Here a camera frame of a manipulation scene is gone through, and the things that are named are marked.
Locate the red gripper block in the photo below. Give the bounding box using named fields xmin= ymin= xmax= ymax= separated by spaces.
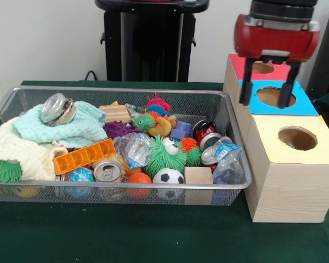
xmin=234 ymin=13 xmax=321 ymax=110

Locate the mint knitted cloth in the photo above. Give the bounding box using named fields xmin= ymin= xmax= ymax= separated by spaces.
xmin=13 ymin=100 xmax=108 ymax=148

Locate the crushed silver can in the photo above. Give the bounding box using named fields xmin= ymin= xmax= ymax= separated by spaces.
xmin=39 ymin=93 xmax=77 ymax=127

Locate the cream knitted cloth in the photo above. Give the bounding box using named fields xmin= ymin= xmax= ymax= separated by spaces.
xmin=0 ymin=116 xmax=69 ymax=181

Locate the green spiky ball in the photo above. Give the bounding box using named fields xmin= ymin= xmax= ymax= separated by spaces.
xmin=0 ymin=160 xmax=23 ymax=184

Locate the silver mesh bin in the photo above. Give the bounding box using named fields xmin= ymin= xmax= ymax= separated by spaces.
xmin=0 ymin=85 xmax=253 ymax=207

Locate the wooden box with three holes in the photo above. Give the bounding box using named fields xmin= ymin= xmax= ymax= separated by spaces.
xmin=222 ymin=53 xmax=329 ymax=223

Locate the crushed red soda can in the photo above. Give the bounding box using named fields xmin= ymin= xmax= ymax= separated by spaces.
xmin=193 ymin=120 xmax=218 ymax=144

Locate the crushed clear plastic bottle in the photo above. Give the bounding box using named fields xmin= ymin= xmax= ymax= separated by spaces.
xmin=212 ymin=139 xmax=243 ymax=184

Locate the plain wooden cube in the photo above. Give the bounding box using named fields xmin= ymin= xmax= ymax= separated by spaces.
xmin=184 ymin=166 xmax=213 ymax=205

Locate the green furry monster toy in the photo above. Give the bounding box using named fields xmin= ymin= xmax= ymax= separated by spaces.
xmin=144 ymin=135 xmax=188 ymax=179

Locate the black and white soccer ball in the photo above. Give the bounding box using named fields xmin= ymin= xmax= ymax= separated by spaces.
xmin=152 ymin=167 xmax=185 ymax=199

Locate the orange foam ball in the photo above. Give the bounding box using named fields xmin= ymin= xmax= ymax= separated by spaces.
xmin=127 ymin=172 xmax=153 ymax=201

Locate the silver soda can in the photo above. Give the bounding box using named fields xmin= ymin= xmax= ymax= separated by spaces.
xmin=93 ymin=161 xmax=126 ymax=183

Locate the orange plastic block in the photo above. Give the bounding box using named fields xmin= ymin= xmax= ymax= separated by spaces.
xmin=52 ymin=138 xmax=116 ymax=176

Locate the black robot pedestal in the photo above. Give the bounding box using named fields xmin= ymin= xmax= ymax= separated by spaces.
xmin=94 ymin=0 xmax=211 ymax=83

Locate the black cable loop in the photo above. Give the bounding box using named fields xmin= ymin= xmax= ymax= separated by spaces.
xmin=84 ymin=70 xmax=99 ymax=82

